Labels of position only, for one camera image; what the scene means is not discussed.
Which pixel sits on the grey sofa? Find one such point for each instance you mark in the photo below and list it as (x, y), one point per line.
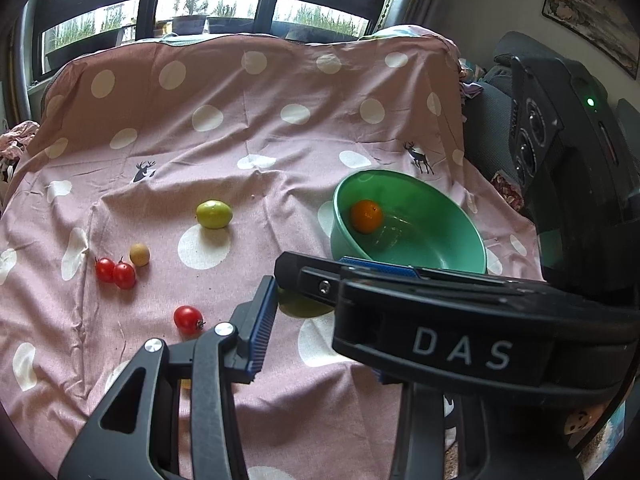
(486, 133)

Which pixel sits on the black planter with plants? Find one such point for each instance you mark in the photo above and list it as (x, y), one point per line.
(189, 24)

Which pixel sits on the framed landscape painting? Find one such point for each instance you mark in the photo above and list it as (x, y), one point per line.
(604, 24)

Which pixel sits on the tan longan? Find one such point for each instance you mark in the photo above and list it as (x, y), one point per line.
(139, 255)

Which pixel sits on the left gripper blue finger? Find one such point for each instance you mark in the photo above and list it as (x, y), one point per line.
(253, 321)

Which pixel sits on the cherry tomato beside mandarin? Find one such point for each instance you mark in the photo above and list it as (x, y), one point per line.
(188, 320)

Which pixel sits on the far left cherry tomato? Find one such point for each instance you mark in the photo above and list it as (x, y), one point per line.
(104, 268)

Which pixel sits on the pink polka dot cloth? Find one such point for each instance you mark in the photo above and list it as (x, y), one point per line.
(135, 138)

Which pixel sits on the person right hand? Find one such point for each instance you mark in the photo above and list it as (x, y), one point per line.
(581, 421)

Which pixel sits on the green plastic bowl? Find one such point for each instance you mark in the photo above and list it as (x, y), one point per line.
(420, 226)

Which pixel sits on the orange in bowl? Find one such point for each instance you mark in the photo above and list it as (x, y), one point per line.
(366, 216)

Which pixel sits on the green jujube fruit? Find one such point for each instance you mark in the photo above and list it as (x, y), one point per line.
(298, 306)
(213, 214)

